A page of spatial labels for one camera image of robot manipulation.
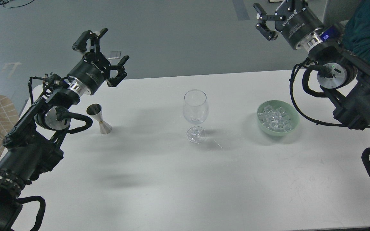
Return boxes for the steel double jigger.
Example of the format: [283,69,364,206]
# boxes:
[86,104,112,134]

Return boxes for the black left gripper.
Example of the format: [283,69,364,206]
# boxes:
[66,28,130,95]

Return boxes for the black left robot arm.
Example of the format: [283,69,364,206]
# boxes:
[0,28,129,231]

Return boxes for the white office chair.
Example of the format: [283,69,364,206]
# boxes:
[322,0,361,26]

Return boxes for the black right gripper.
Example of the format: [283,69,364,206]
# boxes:
[253,0,323,50]

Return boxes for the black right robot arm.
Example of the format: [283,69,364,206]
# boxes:
[253,0,370,131]

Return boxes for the green bowl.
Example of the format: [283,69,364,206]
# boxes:
[255,100,300,137]

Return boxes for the clear wine glass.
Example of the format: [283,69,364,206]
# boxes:
[182,89,209,143]

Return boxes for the clear ice cubes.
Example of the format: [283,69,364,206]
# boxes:
[257,104,294,133]

